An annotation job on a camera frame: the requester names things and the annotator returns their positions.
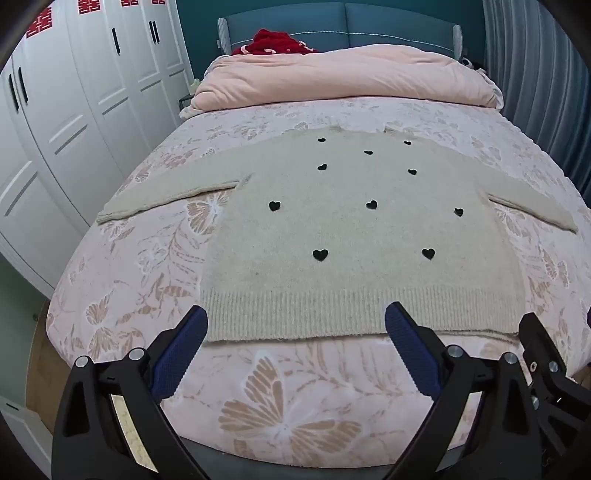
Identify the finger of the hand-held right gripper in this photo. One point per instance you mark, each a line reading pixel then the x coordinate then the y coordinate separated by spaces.
pixel 538 341

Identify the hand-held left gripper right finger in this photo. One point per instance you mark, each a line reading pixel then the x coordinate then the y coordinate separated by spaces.
pixel 411 353

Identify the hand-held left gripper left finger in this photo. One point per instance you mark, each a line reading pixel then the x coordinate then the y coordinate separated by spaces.
pixel 183 353

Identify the beige knit sweater black hearts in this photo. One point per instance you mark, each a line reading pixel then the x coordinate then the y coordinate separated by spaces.
pixel 346 230

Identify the bed with floral pink sheet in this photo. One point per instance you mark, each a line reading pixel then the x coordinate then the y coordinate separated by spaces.
pixel 286 415

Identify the white low cabinet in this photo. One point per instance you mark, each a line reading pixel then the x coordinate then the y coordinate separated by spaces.
pixel 23 434

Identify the bedside table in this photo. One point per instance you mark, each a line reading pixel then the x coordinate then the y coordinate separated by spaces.
pixel 185 104

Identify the white wardrobe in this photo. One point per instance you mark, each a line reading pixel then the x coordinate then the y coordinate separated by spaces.
pixel 92 115

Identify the grey-blue curtain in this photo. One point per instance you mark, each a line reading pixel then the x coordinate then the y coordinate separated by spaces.
pixel 540 78

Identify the black and white plush toy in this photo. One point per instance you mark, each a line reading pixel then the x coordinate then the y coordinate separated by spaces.
pixel 468 63

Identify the pink duvet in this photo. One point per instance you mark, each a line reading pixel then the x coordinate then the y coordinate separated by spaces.
pixel 332 76

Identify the red cloth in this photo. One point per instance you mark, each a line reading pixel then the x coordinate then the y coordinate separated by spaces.
pixel 272 41

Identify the blue upholstered headboard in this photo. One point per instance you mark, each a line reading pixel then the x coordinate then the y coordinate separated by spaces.
pixel 369 23

